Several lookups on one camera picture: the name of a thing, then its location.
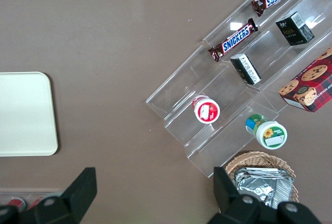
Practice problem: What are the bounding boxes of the red cola bottle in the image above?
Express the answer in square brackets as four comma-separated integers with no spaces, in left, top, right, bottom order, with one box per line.
[27,197,47,211]
[5,197,26,211]

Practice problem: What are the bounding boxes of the silver foil packet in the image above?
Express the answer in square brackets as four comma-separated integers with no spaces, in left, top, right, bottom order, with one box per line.
[238,167,294,181]
[233,175,293,210]

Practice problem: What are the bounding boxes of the green label yogurt cup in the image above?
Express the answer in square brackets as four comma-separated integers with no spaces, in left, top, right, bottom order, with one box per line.
[245,113,288,150]

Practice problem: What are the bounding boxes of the clear acrylic bottle rack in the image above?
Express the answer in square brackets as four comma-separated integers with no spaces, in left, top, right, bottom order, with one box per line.
[0,188,64,211]

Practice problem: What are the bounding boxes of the light tan wicker basket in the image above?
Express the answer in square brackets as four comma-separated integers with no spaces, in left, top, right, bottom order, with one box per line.
[224,151,299,211]

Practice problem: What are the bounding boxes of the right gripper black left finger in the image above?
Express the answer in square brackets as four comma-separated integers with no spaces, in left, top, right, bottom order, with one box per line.
[18,167,98,224]

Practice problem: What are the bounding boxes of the cream plastic tray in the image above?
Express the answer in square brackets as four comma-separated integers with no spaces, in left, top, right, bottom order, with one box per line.
[0,71,59,157]

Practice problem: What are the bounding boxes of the clear acrylic stepped display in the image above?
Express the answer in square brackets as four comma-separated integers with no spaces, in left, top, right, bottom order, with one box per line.
[145,0,332,178]

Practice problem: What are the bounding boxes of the red tartan cookie box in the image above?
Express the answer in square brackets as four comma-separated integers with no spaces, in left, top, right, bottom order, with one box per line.
[278,46,332,113]

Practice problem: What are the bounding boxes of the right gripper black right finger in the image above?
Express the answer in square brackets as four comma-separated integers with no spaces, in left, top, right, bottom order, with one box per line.
[209,166,280,224]

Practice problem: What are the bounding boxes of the red label yogurt cup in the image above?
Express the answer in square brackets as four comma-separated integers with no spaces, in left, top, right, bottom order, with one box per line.
[191,94,221,124]

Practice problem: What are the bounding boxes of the small black carton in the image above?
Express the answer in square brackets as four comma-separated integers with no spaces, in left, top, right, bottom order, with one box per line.
[274,11,315,47]
[229,53,262,86]

